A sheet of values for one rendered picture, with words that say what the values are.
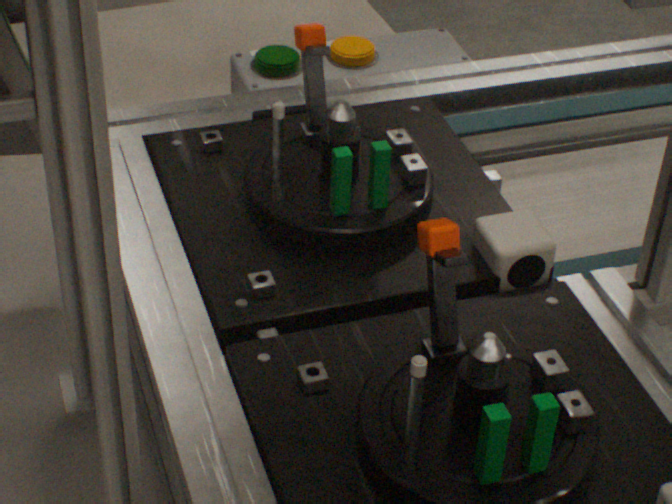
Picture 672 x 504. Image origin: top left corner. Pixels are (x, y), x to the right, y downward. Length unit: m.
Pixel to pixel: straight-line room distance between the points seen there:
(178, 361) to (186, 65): 0.57
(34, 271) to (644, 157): 0.53
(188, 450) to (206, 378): 0.06
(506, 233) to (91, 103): 0.38
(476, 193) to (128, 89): 0.46
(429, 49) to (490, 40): 2.10
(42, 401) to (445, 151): 0.36
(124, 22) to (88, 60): 0.84
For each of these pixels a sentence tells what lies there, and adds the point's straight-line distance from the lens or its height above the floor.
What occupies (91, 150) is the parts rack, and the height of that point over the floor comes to 1.18.
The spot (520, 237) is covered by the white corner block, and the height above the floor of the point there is 0.99.
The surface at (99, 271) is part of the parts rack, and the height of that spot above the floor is 1.11.
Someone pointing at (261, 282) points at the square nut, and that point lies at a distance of 0.81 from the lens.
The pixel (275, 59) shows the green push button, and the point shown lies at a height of 0.97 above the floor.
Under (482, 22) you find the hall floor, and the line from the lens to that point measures 3.31.
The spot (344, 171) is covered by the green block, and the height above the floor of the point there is 1.03.
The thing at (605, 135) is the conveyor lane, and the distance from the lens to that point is 1.10.
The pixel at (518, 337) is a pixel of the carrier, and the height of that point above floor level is 0.97.
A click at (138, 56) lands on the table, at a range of 1.31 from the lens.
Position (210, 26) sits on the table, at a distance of 1.36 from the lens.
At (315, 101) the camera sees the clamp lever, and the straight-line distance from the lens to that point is 0.91.
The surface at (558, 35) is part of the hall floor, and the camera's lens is 3.29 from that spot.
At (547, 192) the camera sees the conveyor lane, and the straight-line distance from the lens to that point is 1.02.
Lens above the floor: 1.49
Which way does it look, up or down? 38 degrees down
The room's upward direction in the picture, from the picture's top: 3 degrees clockwise
